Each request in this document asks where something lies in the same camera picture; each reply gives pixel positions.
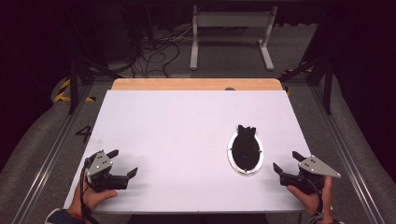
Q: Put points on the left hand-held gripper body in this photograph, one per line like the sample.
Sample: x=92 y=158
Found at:
x=99 y=163

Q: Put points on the white metal stand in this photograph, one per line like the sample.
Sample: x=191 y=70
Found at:
x=233 y=19

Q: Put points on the aluminium floor rail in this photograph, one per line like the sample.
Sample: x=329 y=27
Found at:
x=348 y=149
x=46 y=165

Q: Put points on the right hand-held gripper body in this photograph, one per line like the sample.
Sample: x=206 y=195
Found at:
x=314 y=166

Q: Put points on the person's left hand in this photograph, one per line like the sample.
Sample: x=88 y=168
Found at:
x=90 y=199

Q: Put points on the oval silver photo frame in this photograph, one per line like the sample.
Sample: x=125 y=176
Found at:
x=246 y=152

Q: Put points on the person's right hand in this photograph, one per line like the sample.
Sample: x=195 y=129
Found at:
x=311 y=203

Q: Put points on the yellow black floor tape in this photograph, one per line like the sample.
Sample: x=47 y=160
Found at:
x=292 y=71
x=63 y=90

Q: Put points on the black metal stand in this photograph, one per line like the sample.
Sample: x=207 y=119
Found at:
x=327 y=87
x=73 y=81

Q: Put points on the white board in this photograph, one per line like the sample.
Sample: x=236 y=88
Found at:
x=174 y=140

